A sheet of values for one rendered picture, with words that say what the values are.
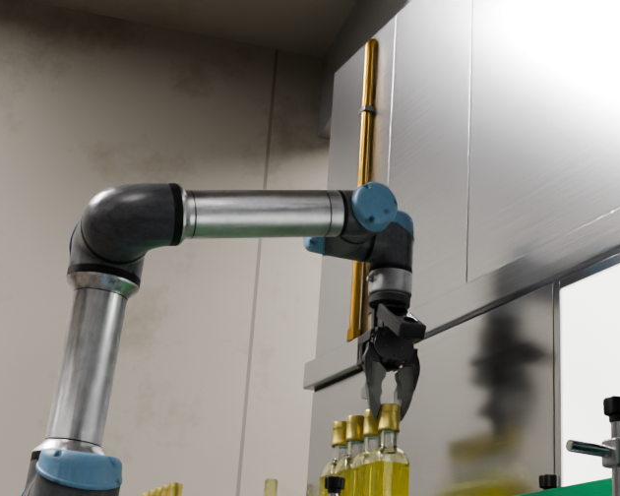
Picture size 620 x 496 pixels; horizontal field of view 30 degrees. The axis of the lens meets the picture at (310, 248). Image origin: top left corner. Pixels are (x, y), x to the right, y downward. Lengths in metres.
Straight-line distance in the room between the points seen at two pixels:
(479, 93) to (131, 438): 2.85
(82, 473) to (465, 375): 0.69
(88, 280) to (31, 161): 3.20
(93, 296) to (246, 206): 0.27
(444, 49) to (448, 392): 0.73
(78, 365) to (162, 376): 2.99
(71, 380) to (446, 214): 0.80
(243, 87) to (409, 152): 2.95
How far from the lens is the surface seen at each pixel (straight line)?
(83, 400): 1.79
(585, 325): 1.73
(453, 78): 2.32
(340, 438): 2.07
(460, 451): 1.96
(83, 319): 1.82
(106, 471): 1.64
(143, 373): 4.78
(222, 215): 1.78
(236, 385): 4.84
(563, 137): 1.93
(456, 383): 2.00
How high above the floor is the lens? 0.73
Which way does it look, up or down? 20 degrees up
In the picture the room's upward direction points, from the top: 4 degrees clockwise
